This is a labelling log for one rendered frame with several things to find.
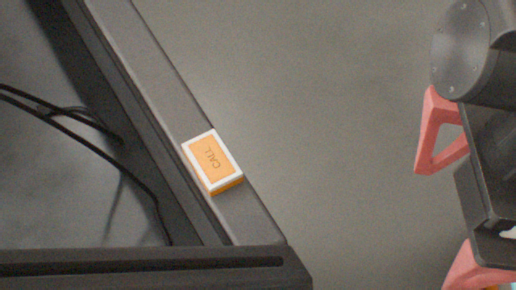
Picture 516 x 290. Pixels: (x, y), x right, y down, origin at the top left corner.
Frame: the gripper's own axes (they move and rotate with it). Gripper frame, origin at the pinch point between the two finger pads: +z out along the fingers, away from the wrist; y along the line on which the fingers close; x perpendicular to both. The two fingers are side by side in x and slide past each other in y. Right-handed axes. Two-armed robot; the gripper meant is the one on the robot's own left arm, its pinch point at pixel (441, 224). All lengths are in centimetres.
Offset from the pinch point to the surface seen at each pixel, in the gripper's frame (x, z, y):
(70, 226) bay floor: -19.0, 28.3, -13.5
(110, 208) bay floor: -15.7, 26.7, -14.9
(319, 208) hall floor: 44, 89, -60
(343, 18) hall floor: 54, 84, -105
